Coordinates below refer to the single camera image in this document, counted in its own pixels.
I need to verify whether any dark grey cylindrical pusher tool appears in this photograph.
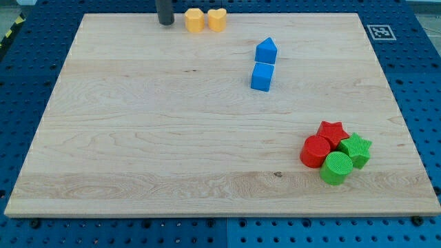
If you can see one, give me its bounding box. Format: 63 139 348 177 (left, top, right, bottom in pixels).
155 0 174 25

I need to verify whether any blue cube block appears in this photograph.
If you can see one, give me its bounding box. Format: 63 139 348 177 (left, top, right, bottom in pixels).
251 62 274 92

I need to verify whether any blue triangle block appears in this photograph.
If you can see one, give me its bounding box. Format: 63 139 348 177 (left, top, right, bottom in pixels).
255 37 278 64

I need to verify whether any yellow hexagon block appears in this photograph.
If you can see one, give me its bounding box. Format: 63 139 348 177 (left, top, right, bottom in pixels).
184 8 205 33

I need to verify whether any yellow heart block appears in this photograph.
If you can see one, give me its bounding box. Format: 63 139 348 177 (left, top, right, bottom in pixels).
207 8 227 32

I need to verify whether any light wooden board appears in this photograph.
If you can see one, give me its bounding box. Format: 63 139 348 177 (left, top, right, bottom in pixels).
5 13 440 218

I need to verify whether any red cylinder block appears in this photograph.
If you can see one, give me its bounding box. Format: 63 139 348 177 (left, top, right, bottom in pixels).
300 135 331 168

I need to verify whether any red star block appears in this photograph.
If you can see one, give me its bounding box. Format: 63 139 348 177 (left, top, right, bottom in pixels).
316 121 350 150

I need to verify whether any white fiducial marker tag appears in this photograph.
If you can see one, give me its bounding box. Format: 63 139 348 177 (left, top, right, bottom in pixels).
367 24 396 41

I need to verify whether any green cylinder block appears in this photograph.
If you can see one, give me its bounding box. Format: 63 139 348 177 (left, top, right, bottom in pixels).
320 152 353 185

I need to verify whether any green star block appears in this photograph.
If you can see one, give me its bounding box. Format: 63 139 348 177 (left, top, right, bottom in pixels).
337 132 372 169

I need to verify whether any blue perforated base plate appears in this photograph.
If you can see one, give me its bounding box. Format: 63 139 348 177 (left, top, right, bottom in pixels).
1 0 440 247

